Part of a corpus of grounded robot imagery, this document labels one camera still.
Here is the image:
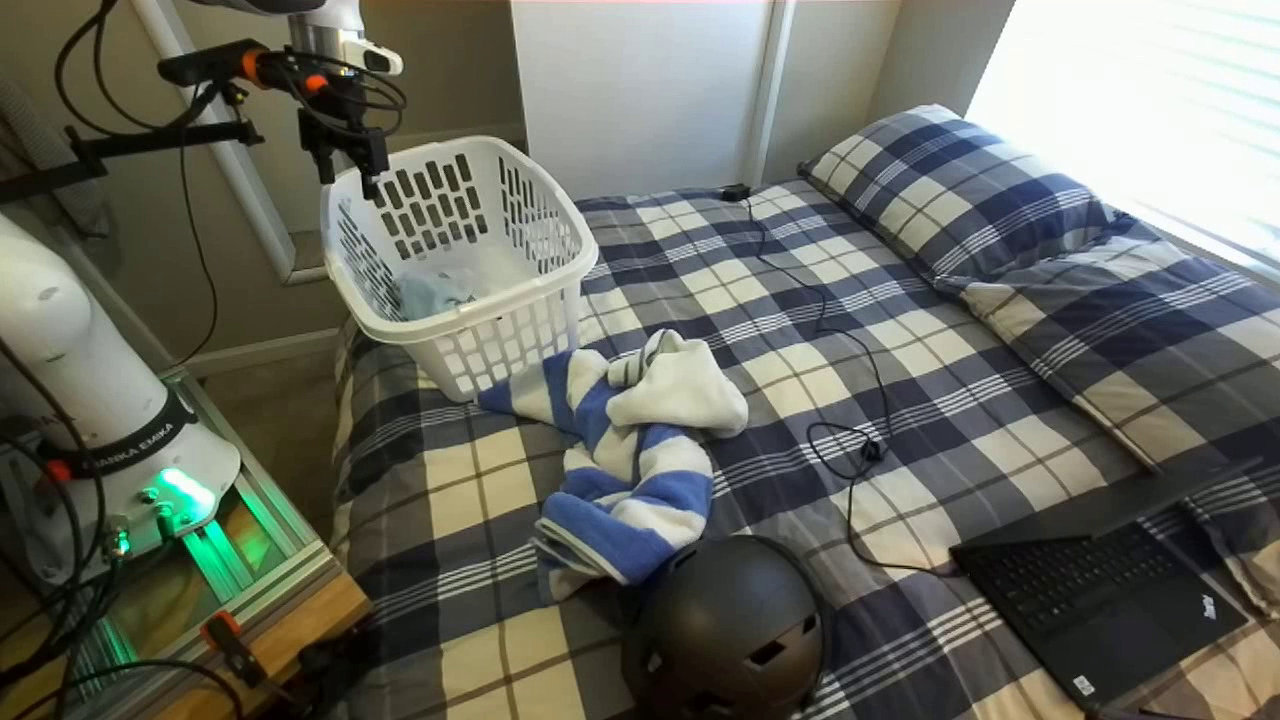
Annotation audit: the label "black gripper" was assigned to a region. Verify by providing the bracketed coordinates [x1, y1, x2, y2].
[301, 82, 387, 195]

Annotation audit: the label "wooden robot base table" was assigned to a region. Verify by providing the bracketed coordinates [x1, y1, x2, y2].
[0, 379, 370, 720]

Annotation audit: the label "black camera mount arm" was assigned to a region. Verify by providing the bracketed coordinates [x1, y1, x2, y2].
[0, 41, 264, 203]

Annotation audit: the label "white window blinds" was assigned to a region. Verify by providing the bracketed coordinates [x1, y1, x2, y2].
[966, 0, 1280, 271]

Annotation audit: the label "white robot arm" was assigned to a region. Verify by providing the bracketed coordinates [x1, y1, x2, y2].
[0, 0, 404, 584]

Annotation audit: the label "blue white striped towel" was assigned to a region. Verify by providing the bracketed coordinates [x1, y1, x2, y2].
[479, 327, 749, 584]

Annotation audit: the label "plaid bed cover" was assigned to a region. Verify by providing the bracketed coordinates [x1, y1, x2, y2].
[337, 181, 1280, 720]

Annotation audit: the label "plaid pillow near window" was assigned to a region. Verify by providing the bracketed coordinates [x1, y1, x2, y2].
[803, 105, 1280, 466]

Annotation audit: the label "dark grey bike helmet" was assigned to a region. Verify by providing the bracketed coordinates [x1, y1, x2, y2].
[622, 537, 828, 720]

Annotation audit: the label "black laptop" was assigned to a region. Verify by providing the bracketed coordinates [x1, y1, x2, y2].
[953, 462, 1252, 713]

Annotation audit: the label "white plastic laundry basket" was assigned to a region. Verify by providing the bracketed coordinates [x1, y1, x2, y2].
[318, 137, 600, 402]

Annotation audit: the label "black charging cable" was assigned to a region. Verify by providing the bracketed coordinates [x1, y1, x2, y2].
[738, 195, 962, 581]

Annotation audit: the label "light blue towel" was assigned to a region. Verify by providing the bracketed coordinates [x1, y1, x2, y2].
[396, 252, 525, 321]

